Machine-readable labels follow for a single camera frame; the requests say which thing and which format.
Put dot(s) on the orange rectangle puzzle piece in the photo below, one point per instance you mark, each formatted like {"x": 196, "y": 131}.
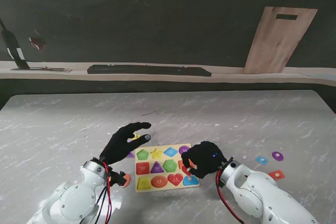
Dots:
{"x": 276, "y": 175}

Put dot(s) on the purple triangle puzzle piece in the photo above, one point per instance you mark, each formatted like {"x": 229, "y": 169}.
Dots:
{"x": 130, "y": 155}

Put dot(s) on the purple circle puzzle piece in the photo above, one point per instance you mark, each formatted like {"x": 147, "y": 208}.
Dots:
{"x": 277, "y": 155}

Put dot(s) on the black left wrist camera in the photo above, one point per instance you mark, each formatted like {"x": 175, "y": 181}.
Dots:
{"x": 116, "y": 179}

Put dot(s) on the blue semicircle puzzle piece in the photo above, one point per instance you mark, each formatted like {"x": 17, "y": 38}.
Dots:
{"x": 189, "y": 181}

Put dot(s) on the red and black object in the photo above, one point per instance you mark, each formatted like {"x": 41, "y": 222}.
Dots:
{"x": 37, "y": 43}

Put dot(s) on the flat thin tray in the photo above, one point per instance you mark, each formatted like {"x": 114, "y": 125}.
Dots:
{"x": 44, "y": 69}

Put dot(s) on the black keyboard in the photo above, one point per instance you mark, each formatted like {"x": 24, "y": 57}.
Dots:
{"x": 147, "y": 70}

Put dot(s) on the orange oval puzzle piece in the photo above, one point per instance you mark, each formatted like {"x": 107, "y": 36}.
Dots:
{"x": 127, "y": 180}

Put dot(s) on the wooden shape puzzle board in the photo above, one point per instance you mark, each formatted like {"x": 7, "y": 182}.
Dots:
{"x": 162, "y": 174}

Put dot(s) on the yellow star puzzle piece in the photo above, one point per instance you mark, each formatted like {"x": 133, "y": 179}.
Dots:
{"x": 137, "y": 137}

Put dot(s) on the light wooden shelf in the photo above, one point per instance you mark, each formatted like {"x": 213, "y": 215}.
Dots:
{"x": 236, "y": 77}

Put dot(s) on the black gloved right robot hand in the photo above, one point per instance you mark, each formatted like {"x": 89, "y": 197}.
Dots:
{"x": 207, "y": 158}

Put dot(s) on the blue diamond puzzle piece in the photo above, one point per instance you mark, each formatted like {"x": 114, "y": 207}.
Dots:
{"x": 262, "y": 160}

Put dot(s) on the black bottle-shaped stand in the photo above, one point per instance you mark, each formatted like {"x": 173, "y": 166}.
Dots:
{"x": 14, "y": 48}

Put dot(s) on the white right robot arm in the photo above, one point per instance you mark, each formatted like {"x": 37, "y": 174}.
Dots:
{"x": 257, "y": 192}

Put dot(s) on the wooden cutting board with slot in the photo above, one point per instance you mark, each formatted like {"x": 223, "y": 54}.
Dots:
{"x": 278, "y": 40}

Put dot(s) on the red heart puzzle piece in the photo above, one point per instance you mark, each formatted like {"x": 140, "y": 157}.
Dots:
{"x": 189, "y": 170}

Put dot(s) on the pale blue flat sheet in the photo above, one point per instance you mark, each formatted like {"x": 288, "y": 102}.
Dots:
{"x": 319, "y": 76}

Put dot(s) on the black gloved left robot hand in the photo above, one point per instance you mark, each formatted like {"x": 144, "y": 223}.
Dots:
{"x": 119, "y": 145}

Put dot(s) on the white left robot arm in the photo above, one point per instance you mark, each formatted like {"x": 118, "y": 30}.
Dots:
{"x": 76, "y": 203}

